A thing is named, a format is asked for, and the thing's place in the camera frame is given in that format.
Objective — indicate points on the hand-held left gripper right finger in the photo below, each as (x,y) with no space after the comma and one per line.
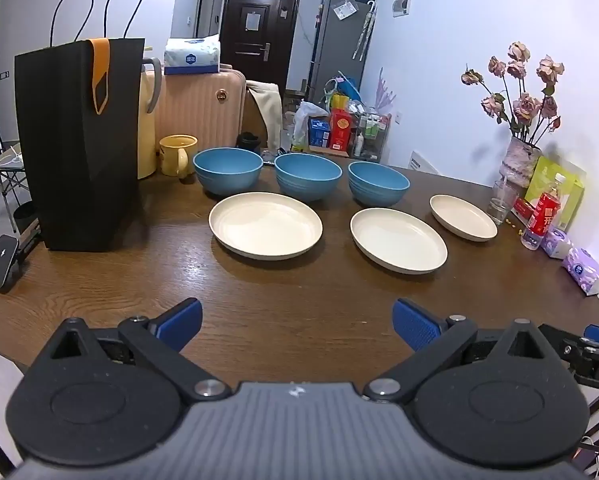
(414,325)

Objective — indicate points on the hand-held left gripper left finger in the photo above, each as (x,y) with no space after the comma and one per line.
(182,322)

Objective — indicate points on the cream plate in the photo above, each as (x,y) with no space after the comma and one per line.
(265,225)
(463,216)
(398,240)

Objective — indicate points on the blue bowl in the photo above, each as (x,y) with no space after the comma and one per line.
(379,182)
(308,174)
(228,167)

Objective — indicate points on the red label bottle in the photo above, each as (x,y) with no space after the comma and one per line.
(544,215)

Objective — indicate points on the green snack packet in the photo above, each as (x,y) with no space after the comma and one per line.
(572,195)

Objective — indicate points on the clear drinking glass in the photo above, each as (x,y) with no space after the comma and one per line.
(502,205)

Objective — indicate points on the yellow mug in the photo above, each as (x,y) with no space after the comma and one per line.
(172,157)

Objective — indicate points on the cream thermos jug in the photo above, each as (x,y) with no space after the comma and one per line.
(147,145)

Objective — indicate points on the white bottle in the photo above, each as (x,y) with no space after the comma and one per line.
(359,144)

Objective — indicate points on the black cup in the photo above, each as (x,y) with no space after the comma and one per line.
(248,142)

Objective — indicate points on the black paper bag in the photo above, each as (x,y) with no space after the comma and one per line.
(79,160)

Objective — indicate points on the cardboard box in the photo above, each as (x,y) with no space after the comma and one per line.
(324,151)

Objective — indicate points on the pink suitcase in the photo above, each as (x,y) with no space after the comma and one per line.
(199,110)

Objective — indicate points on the blue box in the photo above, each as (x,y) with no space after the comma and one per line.
(319,132)

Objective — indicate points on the beige coat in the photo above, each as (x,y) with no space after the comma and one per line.
(267,110)

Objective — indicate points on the white plastic bag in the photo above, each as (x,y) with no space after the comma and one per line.
(304,120)

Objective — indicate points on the dried roses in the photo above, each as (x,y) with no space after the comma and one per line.
(524,105)

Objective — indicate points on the folding side table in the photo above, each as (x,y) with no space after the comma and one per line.
(2,165)

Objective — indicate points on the white blue tissue pack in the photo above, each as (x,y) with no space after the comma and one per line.
(192,56)

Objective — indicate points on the dark brown door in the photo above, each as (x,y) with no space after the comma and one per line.
(259,60)

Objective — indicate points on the grey refrigerator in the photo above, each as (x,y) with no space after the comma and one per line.
(337,50)

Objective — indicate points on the folded umbrella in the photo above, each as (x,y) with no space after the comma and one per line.
(365,35)

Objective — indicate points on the white wall socket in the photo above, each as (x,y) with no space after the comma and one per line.
(399,118)

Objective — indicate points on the purple butterfly wall decoration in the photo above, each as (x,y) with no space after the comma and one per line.
(384,91)

